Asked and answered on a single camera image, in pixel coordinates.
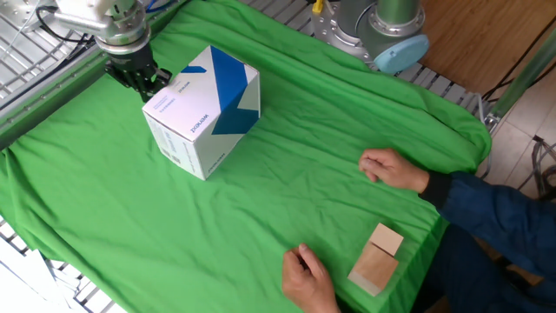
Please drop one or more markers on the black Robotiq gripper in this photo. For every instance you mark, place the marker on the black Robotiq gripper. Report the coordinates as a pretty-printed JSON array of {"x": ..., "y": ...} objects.
[{"x": 132, "y": 65}]

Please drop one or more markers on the white blue cardboard box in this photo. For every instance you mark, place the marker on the white blue cardboard box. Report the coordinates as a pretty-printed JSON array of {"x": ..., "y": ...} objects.
[{"x": 195, "y": 100}]

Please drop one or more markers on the silver UR5 robot arm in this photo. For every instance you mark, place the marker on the silver UR5 robot arm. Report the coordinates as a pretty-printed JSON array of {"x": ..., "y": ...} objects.
[{"x": 391, "y": 17}]

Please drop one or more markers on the right forearm blue sleeve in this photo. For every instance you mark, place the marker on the right forearm blue sleeve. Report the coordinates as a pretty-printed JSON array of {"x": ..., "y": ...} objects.
[{"x": 491, "y": 217}]

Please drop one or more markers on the person's left hand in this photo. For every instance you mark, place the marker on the person's left hand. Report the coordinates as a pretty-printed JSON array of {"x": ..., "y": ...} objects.
[{"x": 306, "y": 282}]

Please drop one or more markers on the person's right hand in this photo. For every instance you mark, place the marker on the person's right hand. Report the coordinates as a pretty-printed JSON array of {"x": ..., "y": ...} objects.
[{"x": 391, "y": 167}]

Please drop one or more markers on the silver perforated mounting plate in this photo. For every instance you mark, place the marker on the silver perforated mounting plate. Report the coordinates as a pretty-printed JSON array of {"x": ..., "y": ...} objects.
[{"x": 21, "y": 11}]

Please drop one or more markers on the green cloth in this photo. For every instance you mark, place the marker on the green cloth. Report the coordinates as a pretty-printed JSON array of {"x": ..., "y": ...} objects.
[{"x": 260, "y": 208}]

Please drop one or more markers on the yellow plug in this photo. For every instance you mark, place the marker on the yellow plug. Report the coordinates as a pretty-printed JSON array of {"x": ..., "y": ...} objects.
[{"x": 318, "y": 6}]

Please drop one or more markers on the pile of white papers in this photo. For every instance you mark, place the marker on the pile of white papers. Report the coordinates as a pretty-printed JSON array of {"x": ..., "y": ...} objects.
[{"x": 21, "y": 287}]

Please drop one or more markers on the wooden cube block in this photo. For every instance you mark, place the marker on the wooden cube block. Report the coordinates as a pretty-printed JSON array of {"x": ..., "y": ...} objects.
[{"x": 386, "y": 239}]

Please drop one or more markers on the long wooden block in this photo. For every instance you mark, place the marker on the long wooden block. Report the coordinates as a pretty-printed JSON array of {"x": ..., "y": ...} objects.
[{"x": 373, "y": 269}]

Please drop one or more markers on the metal post foot bracket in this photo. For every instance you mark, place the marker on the metal post foot bracket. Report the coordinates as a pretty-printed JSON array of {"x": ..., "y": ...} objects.
[{"x": 491, "y": 121}]

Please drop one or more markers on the aluminium frame post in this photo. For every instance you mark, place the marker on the aluminium frame post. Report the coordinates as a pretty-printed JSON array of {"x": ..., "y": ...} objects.
[{"x": 521, "y": 80}]

